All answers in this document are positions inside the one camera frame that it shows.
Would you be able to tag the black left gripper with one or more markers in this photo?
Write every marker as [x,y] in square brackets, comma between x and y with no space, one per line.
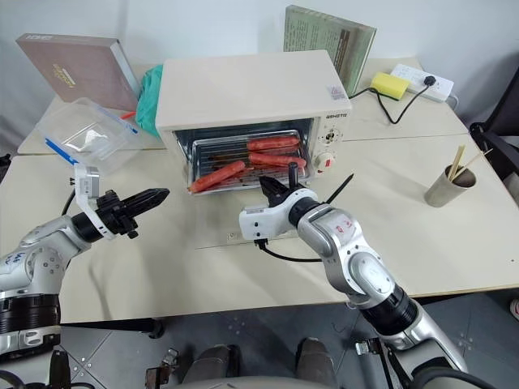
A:
[117,215]

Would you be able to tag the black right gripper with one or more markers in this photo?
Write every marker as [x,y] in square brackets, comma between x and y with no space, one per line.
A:
[294,176]

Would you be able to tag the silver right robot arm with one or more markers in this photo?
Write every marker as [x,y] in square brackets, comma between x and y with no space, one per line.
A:
[365,267]

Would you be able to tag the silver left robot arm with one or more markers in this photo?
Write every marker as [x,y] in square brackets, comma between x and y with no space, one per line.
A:
[36,251]

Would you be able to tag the large white oven knob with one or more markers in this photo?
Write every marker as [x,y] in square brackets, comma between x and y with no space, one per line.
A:
[326,162]

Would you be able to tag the red sausage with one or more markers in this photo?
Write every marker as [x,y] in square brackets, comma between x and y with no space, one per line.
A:
[219,176]
[271,142]
[275,159]

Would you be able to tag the small white oven knob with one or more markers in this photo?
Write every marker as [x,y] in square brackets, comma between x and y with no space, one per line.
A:
[330,135]

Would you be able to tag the silver metal baking tray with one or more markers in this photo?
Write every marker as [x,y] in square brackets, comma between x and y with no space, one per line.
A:
[202,152]

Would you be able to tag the glass toaster oven door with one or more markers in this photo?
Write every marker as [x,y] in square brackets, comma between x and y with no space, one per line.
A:
[227,134]

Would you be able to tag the oven warning sticker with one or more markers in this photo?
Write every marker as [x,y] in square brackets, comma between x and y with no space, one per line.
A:
[336,92]

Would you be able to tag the cream toaster oven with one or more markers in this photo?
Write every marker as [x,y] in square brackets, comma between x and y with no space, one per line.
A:
[243,89]

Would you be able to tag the white paper in container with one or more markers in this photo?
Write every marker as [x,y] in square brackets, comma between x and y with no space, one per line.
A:
[89,139]

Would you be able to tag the orange pen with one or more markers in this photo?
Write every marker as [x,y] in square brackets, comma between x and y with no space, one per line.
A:
[129,115]

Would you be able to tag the teal cloth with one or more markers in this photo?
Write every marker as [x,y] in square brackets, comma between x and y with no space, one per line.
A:
[148,101]

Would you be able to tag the clear plastic container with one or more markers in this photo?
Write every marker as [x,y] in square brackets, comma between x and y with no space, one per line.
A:
[61,125]

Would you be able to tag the yellow sponge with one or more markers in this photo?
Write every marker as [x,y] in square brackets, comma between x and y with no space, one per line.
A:
[390,85]

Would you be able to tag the grey paper cup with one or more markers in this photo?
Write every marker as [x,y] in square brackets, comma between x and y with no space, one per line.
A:
[450,190]

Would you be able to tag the brown hardcover book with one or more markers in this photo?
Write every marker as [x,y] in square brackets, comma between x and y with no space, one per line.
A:
[77,69]

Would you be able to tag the wooden chopstick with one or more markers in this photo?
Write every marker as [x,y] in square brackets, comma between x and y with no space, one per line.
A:
[478,158]
[457,162]

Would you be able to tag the green hardcover book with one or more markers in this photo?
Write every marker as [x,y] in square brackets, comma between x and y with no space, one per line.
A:
[324,36]

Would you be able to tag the white power strip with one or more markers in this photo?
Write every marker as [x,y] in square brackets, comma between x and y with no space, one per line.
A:
[421,79]

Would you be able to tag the dark rounded shape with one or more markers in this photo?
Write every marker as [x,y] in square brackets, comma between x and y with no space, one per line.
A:
[213,364]
[318,362]

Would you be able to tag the black office chair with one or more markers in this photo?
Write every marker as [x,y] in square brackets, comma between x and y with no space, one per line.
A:
[503,133]

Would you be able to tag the red white shoe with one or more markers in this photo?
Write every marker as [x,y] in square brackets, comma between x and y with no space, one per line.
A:
[515,309]

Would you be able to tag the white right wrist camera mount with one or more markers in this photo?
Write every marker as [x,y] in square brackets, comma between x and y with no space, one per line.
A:
[267,221]

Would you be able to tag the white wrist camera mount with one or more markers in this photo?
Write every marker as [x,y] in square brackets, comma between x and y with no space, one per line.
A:
[87,182]
[267,221]

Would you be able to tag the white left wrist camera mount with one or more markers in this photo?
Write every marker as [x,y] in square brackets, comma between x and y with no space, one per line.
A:
[87,182]

